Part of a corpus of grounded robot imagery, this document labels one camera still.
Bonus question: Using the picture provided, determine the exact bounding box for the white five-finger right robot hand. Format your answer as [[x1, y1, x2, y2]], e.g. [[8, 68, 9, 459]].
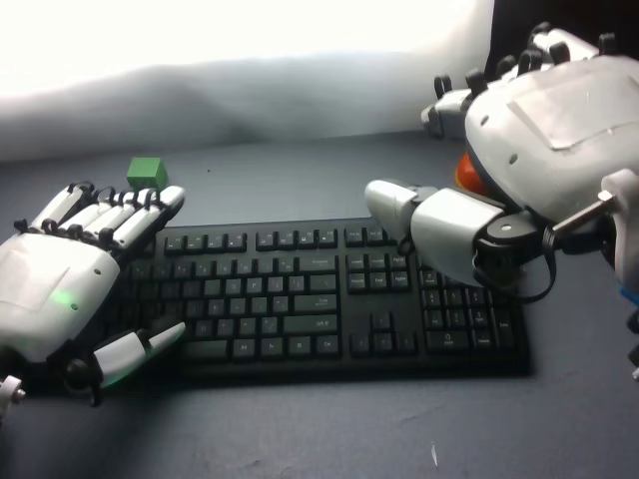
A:
[[363, 22, 639, 303]]

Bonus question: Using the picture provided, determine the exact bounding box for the green cube block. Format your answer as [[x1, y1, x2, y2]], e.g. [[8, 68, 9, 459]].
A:
[[126, 157, 169, 190]]

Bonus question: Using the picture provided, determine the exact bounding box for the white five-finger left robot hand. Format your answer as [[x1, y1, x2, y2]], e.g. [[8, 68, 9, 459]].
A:
[[0, 182, 187, 406]]

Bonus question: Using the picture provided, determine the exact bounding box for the grey table cloth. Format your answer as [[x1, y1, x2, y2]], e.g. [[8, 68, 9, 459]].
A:
[[0, 112, 639, 479]]

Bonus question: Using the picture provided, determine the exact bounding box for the orange toy cake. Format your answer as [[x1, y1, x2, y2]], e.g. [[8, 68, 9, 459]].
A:
[[454, 152, 488, 194]]

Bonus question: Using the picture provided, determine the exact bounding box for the black computer keyboard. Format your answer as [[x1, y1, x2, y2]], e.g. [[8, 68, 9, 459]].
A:
[[22, 215, 533, 398]]

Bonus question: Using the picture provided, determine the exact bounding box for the white backdrop cloth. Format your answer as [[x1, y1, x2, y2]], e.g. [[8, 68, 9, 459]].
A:
[[0, 0, 495, 164]]

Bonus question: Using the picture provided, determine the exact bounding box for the dark panel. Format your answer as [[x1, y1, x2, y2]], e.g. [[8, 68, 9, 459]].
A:
[[486, 0, 639, 69]]

